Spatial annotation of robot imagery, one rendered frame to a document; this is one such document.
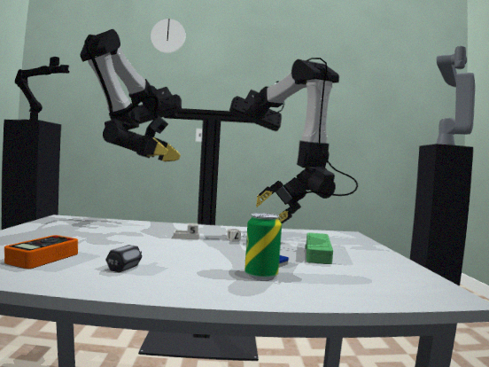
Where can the green soda can with yellow stripe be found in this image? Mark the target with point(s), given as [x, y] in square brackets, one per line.
[263, 246]

